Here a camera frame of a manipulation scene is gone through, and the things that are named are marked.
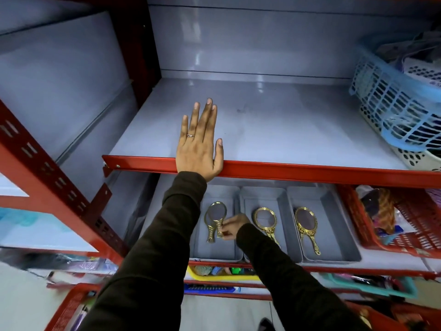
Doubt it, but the teal plastic basket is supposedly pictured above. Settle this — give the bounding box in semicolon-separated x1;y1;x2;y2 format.
323;272;419;300

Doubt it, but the gold hand mirror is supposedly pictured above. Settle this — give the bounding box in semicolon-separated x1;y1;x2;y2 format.
204;203;217;244
294;207;322;256
253;207;282;247
207;201;228;238

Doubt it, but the person's left forearm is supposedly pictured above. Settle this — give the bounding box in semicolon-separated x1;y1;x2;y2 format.
79;171;207;331

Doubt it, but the blue comb packet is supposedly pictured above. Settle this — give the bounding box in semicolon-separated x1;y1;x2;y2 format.
183;284;241;295

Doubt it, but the pile of packed goods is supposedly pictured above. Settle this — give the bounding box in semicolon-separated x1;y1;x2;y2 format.
356;185;418;246

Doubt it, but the person's right hand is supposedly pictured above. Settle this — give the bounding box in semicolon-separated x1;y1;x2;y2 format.
220;214;252;241

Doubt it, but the grey plastic tray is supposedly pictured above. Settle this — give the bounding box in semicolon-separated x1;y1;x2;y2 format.
286;185;362;265
189;184;244;263
239;186;304;264

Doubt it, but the red metal shelving rack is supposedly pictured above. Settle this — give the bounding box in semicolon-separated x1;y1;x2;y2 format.
0;0;441;331

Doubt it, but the row of blurred packets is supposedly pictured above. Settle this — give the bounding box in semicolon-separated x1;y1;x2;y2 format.
0;247;118;277

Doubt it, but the white plastic basket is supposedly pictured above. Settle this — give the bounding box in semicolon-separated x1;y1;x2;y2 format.
358;104;441;171

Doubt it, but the red plastic basket with packets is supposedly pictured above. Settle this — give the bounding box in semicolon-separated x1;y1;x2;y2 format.
337;184;441;260

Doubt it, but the yellow plastic tray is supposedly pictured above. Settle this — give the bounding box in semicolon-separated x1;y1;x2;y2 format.
186;265;261;282

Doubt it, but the person's right forearm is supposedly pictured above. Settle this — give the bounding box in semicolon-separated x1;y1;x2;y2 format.
236;223;372;331

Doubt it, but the pile of white packets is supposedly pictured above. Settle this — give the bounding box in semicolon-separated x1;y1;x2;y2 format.
375;30;441;87

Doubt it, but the blue plastic basket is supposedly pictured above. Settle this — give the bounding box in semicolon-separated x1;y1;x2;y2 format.
349;32;441;153

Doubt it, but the person's left hand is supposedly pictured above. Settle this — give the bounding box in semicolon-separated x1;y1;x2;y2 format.
176;98;224;183

